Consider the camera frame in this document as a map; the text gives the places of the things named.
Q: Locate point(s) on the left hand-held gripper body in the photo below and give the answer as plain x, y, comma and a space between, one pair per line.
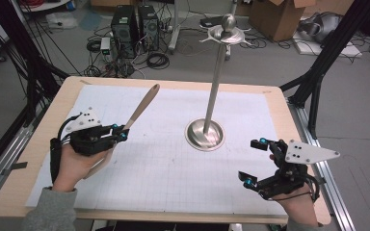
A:
91, 141

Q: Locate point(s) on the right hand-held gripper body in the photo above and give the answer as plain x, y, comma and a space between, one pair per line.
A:
289, 183

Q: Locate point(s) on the beige slotted spatula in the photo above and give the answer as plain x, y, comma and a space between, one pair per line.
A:
143, 104

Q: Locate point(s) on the person's right hand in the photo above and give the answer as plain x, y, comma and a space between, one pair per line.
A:
300, 208

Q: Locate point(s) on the person's left hand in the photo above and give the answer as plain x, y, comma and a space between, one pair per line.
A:
72, 170

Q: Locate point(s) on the white grid mat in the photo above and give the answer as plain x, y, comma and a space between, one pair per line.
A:
160, 173

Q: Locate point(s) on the metal utensil stand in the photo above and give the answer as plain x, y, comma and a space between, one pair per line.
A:
216, 80

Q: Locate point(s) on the small white power box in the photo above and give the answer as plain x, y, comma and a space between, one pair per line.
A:
105, 46

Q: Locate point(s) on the black computer tower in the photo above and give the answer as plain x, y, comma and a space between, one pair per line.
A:
148, 27
123, 30

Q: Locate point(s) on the grey stand leg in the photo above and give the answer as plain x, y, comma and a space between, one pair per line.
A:
175, 29

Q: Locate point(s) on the clear plastic bag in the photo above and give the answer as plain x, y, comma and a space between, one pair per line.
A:
61, 20

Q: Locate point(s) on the cardboard box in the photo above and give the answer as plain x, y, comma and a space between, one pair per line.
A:
276, 19

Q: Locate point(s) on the white flat board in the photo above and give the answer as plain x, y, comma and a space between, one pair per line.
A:
350, 51

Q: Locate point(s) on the grey bundle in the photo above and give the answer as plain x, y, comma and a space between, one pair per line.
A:
321, 27

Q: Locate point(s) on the aluminium rail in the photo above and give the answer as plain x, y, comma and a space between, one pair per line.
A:
337, 199
3, 163

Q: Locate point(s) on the black metal frame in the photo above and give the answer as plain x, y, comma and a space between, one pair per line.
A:
32, 70
318, 70

